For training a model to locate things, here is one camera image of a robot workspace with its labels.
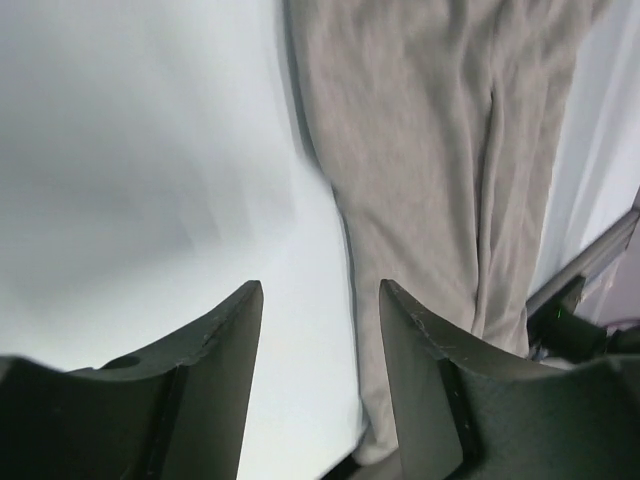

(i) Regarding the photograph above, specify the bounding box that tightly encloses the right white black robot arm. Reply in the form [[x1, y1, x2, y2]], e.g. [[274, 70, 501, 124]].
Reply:
[[527, 276, 639, 364]]

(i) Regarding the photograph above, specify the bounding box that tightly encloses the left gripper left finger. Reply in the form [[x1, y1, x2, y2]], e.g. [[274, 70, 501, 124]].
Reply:
[[1, 281, 263, 479]]

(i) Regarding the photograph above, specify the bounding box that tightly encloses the grey t shirt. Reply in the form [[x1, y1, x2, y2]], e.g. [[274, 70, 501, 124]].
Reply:
[[287, 1, 608, 466]]

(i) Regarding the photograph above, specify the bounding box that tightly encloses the right aluminium corner post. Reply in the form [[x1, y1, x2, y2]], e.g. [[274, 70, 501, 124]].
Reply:
[[527, 193, 639, 320]]

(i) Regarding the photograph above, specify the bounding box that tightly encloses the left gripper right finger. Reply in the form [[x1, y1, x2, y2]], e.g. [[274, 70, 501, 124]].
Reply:
[[379, 280, 639, 479]]

